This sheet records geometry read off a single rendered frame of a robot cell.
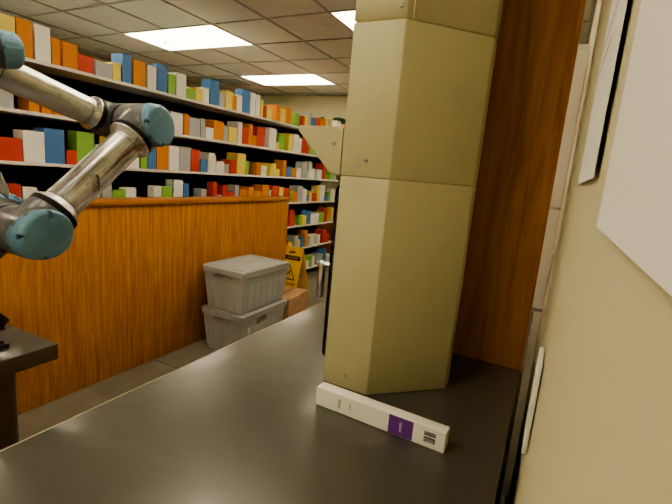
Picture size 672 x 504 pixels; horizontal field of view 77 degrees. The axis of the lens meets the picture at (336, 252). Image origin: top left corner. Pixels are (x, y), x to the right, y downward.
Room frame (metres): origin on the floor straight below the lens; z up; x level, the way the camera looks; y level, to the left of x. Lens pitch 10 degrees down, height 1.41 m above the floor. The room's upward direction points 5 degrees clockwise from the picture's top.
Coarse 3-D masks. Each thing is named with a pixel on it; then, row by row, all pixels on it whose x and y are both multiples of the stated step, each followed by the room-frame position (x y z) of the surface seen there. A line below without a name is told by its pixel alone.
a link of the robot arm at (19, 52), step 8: (0, 32) 0.91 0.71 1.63; (8, 32) 0.93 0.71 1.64; (0, 40) 0.90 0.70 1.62; (8, 40) 0.91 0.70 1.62; (16, 40) 0.93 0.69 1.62; (0, 48) 0.90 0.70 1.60; (8, 48) 0.91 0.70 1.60; (16, 48) 0.93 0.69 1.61; (0, 56) 0.90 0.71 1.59; (8, 56) 0.91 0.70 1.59; (16, 56) 0.93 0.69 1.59; (24, 56) 0.94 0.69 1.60; (0, 64) 0.91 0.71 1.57; (8, 64) 0.92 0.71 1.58; (16, 64) 0.94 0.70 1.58
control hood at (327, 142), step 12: (300, 132) 0.97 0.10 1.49; (312, 132) 0.95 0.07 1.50; (324, 132) 0.94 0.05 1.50; (336, 132) 0.92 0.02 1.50; (312, 144) 0.95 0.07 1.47; (324, 144) 0.94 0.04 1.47; (336, 144) 0.92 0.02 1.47; (324, 156) 0.93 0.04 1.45; (336, 156) 0.92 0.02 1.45; (336, 168) 0.92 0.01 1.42
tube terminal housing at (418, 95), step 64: (384, 64) 0.88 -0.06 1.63; (448, 64) 0.90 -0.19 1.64; (384, 128) 0.88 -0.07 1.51; (448, 128) 0.90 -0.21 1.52; (384, 192) 0.87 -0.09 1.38; (448, 192) 0.91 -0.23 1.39; (384, 256) 0.87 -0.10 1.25; (448, 256) 0.92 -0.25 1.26; (384, 320) 0.87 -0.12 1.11; (448, 320) 0.92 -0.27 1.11; (384, 384) 0.88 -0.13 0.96
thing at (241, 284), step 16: (240, 256) 3.51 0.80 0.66; (256, 256) 3.56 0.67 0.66; (208, 272) 3.10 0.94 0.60; (224, 272) 3.01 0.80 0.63; (240, 272) 2.98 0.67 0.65; (256, 272) 3.06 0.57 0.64; (272, 272) 3.27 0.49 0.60; (208, 288) 3.11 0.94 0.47; (224, 288) 3.04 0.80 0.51; (240, 288) 2.97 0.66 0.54; (256, 288) 3.10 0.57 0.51; (272, 288) 3.30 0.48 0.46; (208, 304) 3.13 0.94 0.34; (224, 304) 3.05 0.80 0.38; (240, 304) 2.98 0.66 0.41; (256, 304) 3.14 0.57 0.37
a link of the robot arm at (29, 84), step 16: (0, 80) 1.02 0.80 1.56; (16, 80) 1.04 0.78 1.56; (32, 80) 1.07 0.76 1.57; (48, 80) 1.11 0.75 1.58; (32, 96) 1.08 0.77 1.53; (48, 96) 1.10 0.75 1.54; (64, 96) 1.14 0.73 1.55; (80, 96) 1.18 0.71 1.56; (64, 112) 1.16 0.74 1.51; (80, 112) 1.18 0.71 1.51; (96, 112) 1.21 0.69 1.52; (96, 128) 1.23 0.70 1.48
